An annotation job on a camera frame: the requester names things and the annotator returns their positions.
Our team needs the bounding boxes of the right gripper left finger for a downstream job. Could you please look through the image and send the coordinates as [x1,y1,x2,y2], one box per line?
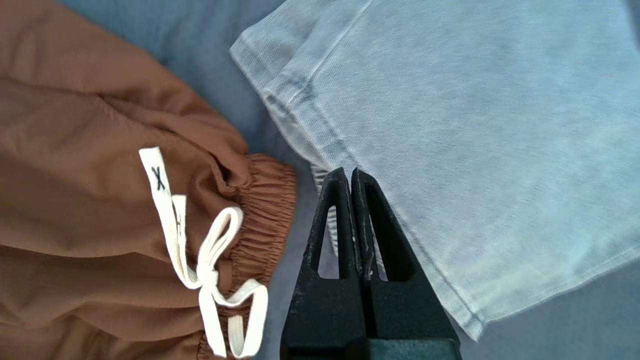
[282,167,368,342]

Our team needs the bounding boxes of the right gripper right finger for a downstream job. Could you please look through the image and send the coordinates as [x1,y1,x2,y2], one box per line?
[351,168,461,342]

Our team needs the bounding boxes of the light blue denim shorts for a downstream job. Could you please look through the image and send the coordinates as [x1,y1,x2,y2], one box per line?
[229,0,640,342]

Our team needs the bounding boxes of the brown shorts with white print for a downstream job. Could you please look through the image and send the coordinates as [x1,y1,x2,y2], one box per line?
[0,0,298,360]

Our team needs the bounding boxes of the blue bed cover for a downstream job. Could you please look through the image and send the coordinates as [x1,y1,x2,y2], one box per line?
[55,0,640,360]

